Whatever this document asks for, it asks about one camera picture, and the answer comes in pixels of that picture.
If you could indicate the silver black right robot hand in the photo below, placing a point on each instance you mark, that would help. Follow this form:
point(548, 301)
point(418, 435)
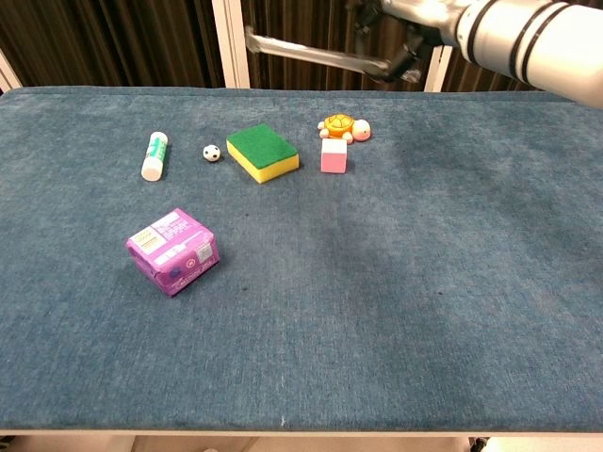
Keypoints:
point(424, 19)

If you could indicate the clear drinking straw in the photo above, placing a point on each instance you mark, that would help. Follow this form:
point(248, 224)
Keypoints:
point(306, 51)

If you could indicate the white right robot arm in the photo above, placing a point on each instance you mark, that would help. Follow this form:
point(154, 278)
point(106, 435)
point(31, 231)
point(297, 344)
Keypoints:
point(532, 37)

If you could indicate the orange turtle toy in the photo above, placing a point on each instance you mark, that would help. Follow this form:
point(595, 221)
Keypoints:
point(341, 126)

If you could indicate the pink white cube block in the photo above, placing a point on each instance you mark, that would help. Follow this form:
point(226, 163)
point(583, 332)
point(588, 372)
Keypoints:
point(333, 157)

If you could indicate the green yellow scrubbing sponge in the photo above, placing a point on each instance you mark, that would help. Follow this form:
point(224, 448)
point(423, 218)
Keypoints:
point(261, 150)

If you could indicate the small soccer ball toy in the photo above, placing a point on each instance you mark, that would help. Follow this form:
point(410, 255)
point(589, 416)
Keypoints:
point(211, 153)

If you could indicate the blue fabric tablecloth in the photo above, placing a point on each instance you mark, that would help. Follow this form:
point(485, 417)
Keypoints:
point(330, 306)

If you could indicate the green white glue stick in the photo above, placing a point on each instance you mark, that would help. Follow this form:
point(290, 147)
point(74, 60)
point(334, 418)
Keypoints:
point(153, 160)

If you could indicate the purple plastic wrapped package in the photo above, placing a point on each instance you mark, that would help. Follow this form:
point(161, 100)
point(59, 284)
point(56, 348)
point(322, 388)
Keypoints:
point(172, 249)

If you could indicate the white frame post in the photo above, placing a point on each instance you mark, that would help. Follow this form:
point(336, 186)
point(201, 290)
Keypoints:
point(7, 75)
point(437, 70)
point(231, 42)

